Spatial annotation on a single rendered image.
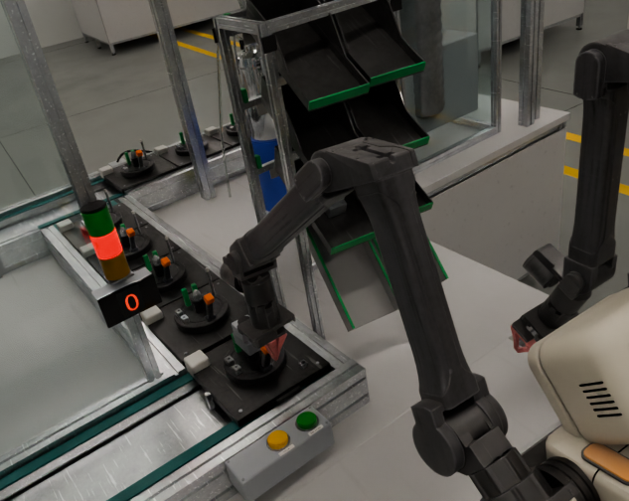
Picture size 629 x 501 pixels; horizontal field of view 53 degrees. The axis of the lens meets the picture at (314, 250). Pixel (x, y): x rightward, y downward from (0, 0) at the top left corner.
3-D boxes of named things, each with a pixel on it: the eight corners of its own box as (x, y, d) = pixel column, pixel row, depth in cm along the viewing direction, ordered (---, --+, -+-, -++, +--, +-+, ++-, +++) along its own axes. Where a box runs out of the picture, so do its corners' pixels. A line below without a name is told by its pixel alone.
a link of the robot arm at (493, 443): (492, 480, 76) (520, 458, 78) (443, 406, 79) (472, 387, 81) (454, 493, 83) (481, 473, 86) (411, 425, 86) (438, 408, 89)
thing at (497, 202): (558, 279, 309) (569, 112, 265) (393, 396, 259) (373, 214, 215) (454, 235, 359) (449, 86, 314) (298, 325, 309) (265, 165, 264)
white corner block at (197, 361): (213, 371, 144) (209, 357, 142) (196, 381, 142) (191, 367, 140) (204, 361, 148) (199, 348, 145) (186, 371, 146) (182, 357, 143)
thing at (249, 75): (297, 131, 216) (278, 17, 197) (263, 145, 210) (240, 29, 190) (275, 123, 226) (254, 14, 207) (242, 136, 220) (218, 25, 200)
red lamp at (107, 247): (126, 251, 123) (118, 230, 120) (102, 262, 121) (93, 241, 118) (117, 243, 126) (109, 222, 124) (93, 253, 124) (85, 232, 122)
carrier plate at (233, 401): (331, 369, 139) (330, 362, 138) (239, 427, 128) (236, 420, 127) (271, 322, 156) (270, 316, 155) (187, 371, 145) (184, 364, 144)
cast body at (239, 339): (266, 346, 137) (260, 321, 133) (249, 356, 135) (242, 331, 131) (246, 329, 143) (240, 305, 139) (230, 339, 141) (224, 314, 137)
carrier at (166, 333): (268, 320, 157) (259, 279, 151) (184, 368, 146) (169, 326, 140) (222, 283, 175) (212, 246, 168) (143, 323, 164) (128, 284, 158)
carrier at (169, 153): (232, 150, 260) (226, 121, 253) (180, 171, 249) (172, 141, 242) (205, 137, 277) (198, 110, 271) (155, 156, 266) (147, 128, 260)
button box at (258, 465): (335, 443, 127) (331, 421, 124) (248, 505, 118) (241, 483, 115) (314, 424, 132) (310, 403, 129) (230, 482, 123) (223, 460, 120)
